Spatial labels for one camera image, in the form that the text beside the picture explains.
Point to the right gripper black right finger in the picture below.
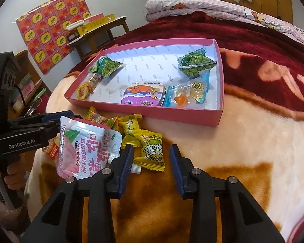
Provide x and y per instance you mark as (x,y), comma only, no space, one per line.
(242,218)

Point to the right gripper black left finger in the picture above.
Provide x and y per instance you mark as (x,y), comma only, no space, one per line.
(60,219)

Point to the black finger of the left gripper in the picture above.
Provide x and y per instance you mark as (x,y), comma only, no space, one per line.
(30,140)
(38,119)

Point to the long orange cracker packet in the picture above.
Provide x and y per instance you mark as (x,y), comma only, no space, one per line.
(93,116)

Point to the pink white jelly drink pouch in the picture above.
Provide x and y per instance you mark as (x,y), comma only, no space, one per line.
(85,149)

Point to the orange striped snack packet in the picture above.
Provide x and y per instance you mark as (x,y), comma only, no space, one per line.
(94,80)

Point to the large green pea snack bag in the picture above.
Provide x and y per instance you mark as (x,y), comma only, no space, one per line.
(105,66)

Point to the yellow lime candy packet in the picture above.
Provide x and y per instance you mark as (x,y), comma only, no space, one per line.
(151,156)

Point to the purple jelly cup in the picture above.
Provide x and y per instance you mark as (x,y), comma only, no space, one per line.
(144,94)

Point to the blue clear candy bag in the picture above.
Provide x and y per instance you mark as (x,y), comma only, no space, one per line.
(190,94)

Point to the small green pea snack bag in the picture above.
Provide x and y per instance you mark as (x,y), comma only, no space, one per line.
(195,64)

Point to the yellow round jelly cup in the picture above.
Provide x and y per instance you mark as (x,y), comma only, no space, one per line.
(83,91)

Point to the person left hand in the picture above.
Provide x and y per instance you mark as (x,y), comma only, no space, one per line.
(15,178)

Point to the wooden bookshelf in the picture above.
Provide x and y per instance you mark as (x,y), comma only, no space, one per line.
(30,88)

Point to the plush red beige blanket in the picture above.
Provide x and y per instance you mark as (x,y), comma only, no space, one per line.
(260,138)

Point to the red yellow patterned paper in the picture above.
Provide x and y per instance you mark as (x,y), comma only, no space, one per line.
(44,30)

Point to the wooden side table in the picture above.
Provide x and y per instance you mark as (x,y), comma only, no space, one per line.
(96,39)

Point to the white rolled item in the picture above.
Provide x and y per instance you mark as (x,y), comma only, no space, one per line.
(77,24)

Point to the yellow flat box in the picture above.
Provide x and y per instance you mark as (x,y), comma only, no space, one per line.
(90,26)

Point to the pink shallow cardboard box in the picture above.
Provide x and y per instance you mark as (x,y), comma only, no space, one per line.
(154,61)

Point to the folded lilac quilt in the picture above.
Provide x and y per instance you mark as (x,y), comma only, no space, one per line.
(221,10)

